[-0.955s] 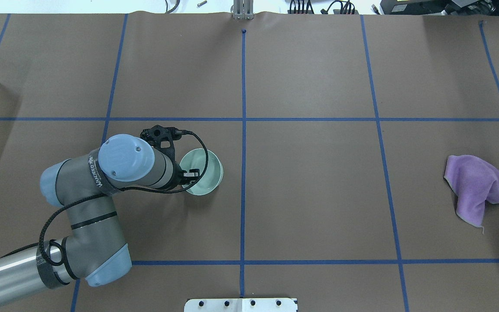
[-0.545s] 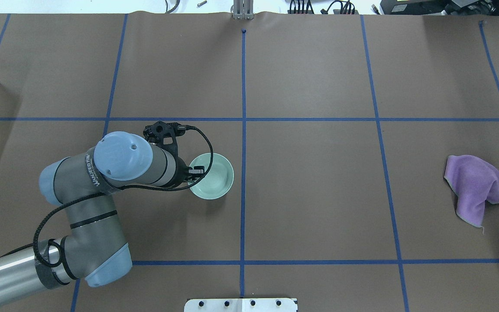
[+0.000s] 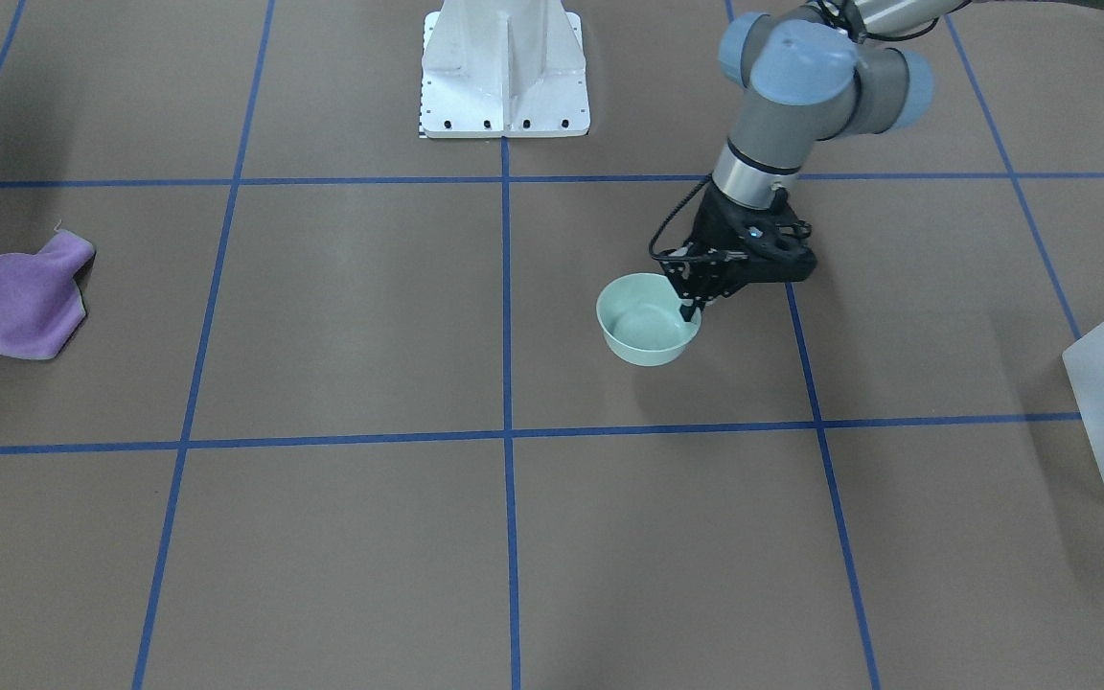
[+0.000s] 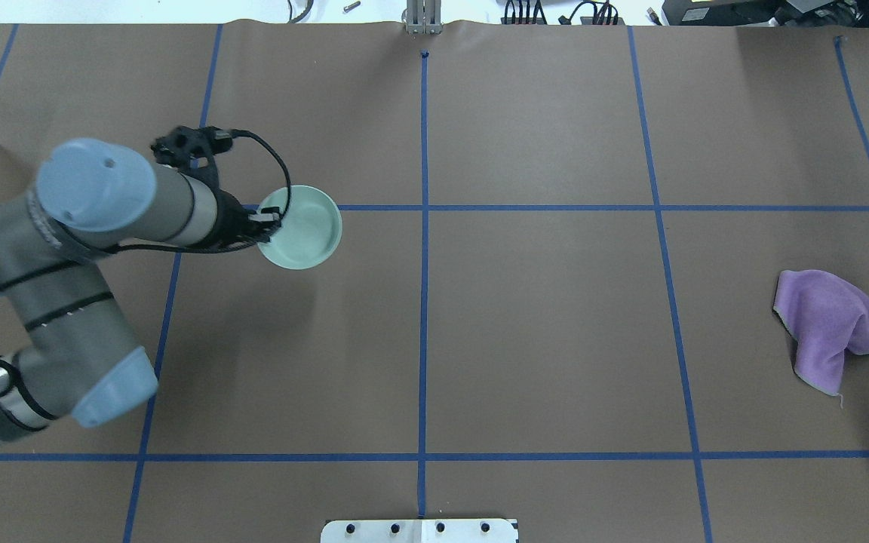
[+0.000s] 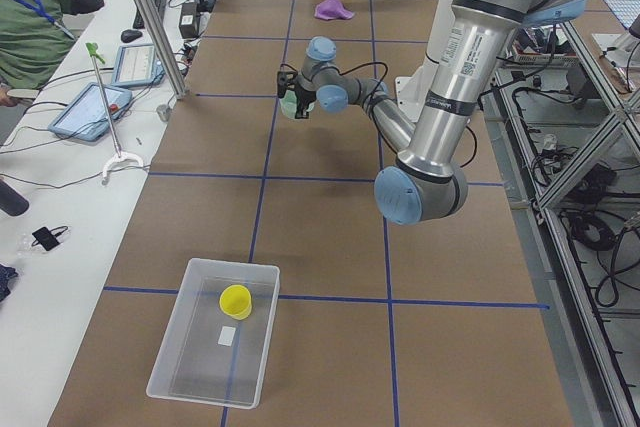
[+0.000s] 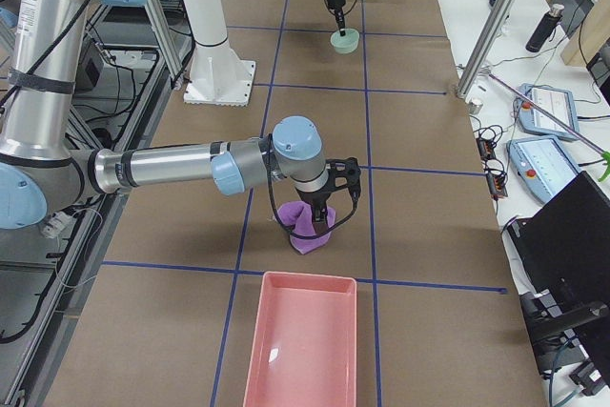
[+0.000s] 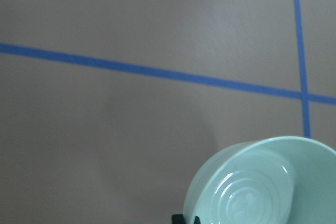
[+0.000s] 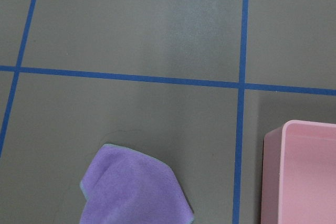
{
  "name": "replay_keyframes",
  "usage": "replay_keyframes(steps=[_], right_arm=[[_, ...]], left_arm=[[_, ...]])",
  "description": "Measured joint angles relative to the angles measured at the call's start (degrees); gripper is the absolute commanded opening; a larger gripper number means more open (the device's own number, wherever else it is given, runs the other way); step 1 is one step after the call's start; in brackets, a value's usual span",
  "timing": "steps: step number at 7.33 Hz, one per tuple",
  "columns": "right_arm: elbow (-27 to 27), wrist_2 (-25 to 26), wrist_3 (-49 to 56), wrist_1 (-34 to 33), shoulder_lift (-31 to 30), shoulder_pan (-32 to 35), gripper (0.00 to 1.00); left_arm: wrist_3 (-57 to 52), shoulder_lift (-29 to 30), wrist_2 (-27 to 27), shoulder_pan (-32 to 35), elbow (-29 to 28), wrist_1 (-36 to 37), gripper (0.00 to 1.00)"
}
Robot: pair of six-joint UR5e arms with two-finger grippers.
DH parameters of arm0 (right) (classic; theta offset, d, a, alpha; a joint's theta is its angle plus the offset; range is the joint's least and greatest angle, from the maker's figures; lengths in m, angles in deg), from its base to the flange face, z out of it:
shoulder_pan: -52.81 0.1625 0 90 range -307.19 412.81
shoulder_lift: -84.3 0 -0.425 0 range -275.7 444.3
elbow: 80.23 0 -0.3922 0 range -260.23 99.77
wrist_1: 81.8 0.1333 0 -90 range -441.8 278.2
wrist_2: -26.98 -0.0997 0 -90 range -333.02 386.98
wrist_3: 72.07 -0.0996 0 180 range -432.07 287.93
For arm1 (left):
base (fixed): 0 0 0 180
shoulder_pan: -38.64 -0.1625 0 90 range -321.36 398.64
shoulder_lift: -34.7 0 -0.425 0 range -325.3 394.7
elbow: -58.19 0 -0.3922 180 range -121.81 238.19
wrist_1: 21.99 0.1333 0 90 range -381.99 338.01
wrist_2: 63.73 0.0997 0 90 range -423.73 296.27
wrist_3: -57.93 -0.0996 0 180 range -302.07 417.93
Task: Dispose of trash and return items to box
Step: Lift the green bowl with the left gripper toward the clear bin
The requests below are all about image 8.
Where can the pink plastic bin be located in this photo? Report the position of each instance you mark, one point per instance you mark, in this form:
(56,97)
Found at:
(298,167)

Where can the purple microfiber cloth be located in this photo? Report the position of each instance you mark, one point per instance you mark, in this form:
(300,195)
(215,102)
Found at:
(122,185)

